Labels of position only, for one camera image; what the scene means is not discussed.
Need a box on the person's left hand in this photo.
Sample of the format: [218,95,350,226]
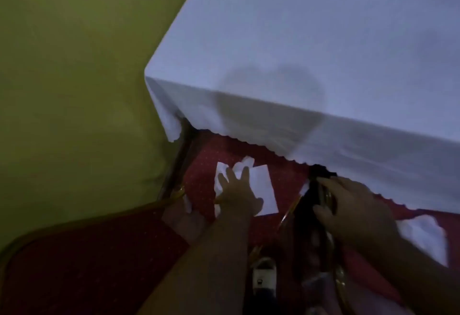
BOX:
[214,166,264,217]

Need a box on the person's right hand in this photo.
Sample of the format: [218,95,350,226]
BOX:
[312,176,400,251]

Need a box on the white napkin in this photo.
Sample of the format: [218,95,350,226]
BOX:
[214,156,280,218]
[396,214,450,268]

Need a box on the red gold-framed banquet chair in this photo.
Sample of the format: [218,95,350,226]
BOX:
[0,121,310,315]
[278,166,460,315]

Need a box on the person's right forearm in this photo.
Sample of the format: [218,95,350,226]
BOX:
[359,225,460,315]

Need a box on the person's left forearm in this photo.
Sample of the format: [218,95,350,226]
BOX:
[138,211,253,315]

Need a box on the white tablecloth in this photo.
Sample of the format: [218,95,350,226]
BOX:
[144,0,460,215]

